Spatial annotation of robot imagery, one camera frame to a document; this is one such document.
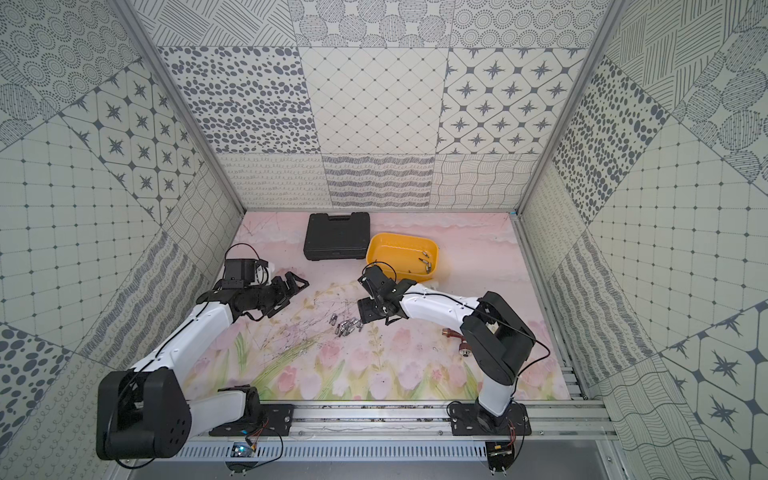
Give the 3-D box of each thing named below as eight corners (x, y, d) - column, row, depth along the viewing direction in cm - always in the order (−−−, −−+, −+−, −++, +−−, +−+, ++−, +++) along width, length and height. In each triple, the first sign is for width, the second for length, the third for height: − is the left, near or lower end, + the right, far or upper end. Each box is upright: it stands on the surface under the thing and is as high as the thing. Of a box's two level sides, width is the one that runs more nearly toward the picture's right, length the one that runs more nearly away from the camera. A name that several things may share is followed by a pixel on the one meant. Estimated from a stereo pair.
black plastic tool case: (303, 260, 106) (300, 252, 102) (313, 219, 119) (311, 210, 116) (367, 261, 106) (366, 252, 102) (370, 219, 119) (370, 211, 116)
